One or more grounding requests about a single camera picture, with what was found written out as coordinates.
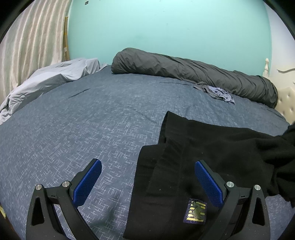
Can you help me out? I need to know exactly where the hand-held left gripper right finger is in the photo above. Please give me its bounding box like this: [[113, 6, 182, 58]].
[[194, 160, 270, 240]]

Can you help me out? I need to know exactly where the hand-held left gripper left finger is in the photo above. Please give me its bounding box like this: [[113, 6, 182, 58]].
[[26, 159, 102, 240]]

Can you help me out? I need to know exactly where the black garment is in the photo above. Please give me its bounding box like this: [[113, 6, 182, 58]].
[[123, 111, 295, 240]]

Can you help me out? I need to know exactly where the blue-grey underwear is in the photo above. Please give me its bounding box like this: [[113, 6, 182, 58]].
[[206, 86, 235, 105]]

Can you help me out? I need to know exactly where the dark grey small cloth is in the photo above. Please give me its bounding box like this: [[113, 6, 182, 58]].
[[193, 81, 209, 93]]

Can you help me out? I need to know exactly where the light grey blanket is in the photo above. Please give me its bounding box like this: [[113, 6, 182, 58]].
[[0, 58, 109, 125]]

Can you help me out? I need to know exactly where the cream tufted headboard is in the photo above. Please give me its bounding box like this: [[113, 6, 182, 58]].
[[263, 58, 295, 123]]

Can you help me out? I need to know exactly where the rolled dark grey duvet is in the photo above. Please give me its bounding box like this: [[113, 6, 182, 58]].
[[111, 48, 279, 109]]

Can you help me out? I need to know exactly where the beige striped curtain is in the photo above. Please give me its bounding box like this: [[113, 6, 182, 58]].
[[0, 0, 72, 102]]

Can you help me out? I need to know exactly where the wooden frame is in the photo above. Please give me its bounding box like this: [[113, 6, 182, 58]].
[[62, 16, 71, 61]]

